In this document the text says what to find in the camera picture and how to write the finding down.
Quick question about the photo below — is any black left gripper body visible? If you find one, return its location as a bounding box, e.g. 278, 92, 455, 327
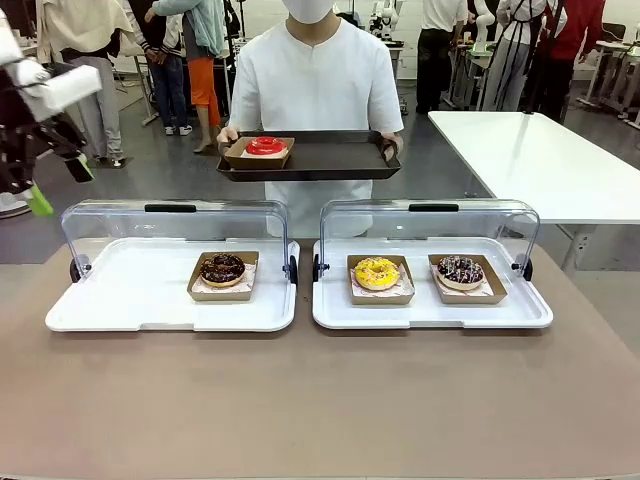
0, 115, 90, 195

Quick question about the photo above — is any cardboard box of chocolate donut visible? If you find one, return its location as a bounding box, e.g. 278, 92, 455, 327
187, 250, 261, 303

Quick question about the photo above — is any chocolate glazed donut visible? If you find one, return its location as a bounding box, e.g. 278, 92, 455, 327
199, 252, 248, 289

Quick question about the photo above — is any cardboard box of red donut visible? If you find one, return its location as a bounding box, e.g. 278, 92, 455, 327
223, 136, 297, 172

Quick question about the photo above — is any red glazed donut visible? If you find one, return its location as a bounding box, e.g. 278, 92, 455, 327
244, 136, 289, 158

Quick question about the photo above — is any dark brown serving tray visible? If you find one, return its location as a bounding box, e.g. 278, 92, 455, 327
215, 129, 403, 183

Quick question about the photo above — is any person in white shirt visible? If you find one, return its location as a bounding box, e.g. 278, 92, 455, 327
227, 0, 405, 239

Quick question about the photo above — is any yellow sprinkled donut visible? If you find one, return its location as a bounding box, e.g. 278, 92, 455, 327
353, 256, 402, 293

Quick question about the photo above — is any cardboard box of yellow donut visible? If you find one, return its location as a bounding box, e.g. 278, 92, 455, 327
346, 254, 416, 307

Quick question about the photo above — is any purple drizzled donut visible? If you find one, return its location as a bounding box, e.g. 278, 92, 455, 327
435, 254, 486, 291

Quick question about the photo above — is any sprinkled chocolate donut in box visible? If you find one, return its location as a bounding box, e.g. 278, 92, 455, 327
427, 253, 509, 306

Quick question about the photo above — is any person's right hand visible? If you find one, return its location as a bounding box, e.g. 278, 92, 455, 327
216, 125, 242, 150

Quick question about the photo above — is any person's left hand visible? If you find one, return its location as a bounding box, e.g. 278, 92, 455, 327
380, 129, 405, 162

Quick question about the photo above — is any clear hinged display lid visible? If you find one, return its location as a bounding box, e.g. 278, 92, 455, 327
59, 198, 300, 287
313, 198, 542, 284

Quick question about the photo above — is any bystander in dark jeans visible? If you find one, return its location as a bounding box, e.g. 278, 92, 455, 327
126, 0, 197, 137

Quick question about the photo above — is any bystander in beige cloak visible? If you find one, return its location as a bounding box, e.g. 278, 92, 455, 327
36, 0, 137, 170

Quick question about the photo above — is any white display tray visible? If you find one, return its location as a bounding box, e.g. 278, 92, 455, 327
44, 237, 301, 334
312, 237, 555, 331

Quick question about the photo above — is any bystander in orange skirt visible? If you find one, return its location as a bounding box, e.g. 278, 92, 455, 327
151, 0, 230, 155

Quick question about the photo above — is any small white background robot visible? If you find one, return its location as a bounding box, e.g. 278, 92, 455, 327
369, 0, 401, 37

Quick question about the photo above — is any bystander in black trousers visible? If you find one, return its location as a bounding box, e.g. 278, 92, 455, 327
413, 0, 470, 115

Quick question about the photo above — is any bystander in black apron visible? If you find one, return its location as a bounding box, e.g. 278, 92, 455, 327
481, 0, 547, 113

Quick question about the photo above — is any white side table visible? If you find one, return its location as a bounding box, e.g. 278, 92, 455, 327
427, 110, 640, 272

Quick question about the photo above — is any bystander in red sweater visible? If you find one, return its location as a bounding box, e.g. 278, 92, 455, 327
536, 0, 607, 112

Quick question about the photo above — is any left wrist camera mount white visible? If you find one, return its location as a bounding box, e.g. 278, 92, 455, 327
30, 63, 104, 122

